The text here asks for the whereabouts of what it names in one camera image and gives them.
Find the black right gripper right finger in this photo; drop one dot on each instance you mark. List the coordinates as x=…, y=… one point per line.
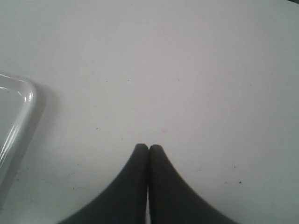
x=172, y=200

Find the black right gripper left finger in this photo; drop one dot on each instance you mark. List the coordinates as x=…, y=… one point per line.
x=124, y=200

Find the white plastic tray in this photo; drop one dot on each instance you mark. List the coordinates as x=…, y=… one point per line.
x=22, y=103

